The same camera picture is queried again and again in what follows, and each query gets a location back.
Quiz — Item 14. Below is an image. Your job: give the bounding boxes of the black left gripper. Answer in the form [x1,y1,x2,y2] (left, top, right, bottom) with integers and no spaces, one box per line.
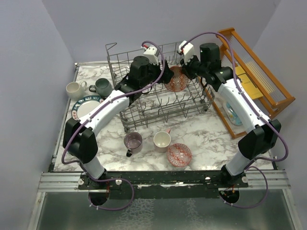
[140,59,173,88]

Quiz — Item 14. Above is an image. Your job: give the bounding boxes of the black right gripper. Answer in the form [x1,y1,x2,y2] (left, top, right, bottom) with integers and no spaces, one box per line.
[179,53,208,81]

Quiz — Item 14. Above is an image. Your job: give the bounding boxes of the red patterned bowl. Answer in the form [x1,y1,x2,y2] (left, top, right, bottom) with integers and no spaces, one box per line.
[167,143,192,167]
[164,66,189,92]

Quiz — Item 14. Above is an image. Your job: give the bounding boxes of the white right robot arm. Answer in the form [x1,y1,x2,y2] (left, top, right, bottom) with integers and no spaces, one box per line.
[178,41,281,187]

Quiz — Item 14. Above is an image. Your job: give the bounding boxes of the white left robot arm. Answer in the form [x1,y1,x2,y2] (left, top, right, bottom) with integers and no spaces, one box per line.
[63,56,174,189]

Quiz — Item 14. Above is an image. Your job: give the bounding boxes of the blue patterned clear dish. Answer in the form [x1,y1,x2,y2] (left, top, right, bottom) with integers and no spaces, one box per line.
[222,101,242,126]

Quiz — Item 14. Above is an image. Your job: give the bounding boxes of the wooden dish drying rack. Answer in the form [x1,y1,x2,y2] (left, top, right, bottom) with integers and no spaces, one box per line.
[213,28,295,139]

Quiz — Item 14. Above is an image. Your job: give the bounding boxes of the dark green mug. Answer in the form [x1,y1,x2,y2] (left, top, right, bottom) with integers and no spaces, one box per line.
[89,78,113,98]

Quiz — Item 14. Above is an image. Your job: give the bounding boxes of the round plate dark lettered rim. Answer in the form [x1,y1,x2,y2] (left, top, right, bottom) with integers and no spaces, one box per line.
[71,95,104,120]

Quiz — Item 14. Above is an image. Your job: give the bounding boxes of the cream mug at left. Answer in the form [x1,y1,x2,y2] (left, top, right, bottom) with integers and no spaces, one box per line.
[66,81,87,101]

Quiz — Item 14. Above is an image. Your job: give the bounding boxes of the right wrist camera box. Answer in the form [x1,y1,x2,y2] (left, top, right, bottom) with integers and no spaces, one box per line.
[177,40,195,64]

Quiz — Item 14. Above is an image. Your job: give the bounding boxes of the grey wire dish rack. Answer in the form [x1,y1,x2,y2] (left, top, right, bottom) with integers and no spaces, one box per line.
[105,43,214,132]

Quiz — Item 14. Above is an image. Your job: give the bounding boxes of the cream mug pink handle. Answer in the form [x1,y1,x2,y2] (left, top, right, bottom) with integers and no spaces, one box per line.
[153,129,171,153]

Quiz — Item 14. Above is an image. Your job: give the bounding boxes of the purple mug black handle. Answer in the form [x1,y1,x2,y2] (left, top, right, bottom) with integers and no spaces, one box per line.
[124,132,142,157]

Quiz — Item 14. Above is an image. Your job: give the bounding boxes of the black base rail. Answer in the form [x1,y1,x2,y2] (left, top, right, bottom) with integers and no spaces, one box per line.
[78,170,248,199]

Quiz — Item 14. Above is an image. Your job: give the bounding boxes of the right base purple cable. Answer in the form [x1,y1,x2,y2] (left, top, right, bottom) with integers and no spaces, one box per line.
[219,166,269,209]

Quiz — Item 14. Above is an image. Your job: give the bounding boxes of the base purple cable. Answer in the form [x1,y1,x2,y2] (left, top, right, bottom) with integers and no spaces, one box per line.
[219,166,269,209]
[87,178,136,211]

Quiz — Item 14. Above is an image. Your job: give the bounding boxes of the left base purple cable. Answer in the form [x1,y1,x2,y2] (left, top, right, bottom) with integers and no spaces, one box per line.
[87,178,136,211]

